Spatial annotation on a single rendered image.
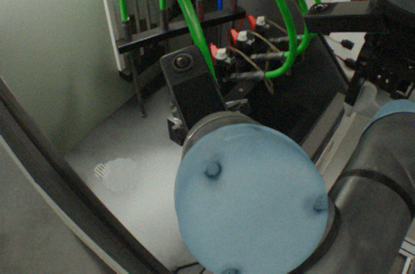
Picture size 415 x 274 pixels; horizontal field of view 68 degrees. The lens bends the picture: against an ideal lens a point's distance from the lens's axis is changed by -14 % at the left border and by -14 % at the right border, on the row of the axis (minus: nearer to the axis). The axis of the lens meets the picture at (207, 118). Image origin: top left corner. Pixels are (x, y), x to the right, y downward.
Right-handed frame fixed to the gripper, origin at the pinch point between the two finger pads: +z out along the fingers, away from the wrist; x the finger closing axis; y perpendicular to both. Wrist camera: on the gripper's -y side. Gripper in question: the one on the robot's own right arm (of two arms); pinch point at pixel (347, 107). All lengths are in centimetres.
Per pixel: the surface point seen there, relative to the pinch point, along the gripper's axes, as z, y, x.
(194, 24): -13.4, -18.3, -13.0
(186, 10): -14.7, -19.8, -12.6
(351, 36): 23, -12, 53
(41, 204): 121, -109, -37
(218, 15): 11.1, -38.3, 19.7
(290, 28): -3.2, -14.5, 7.3
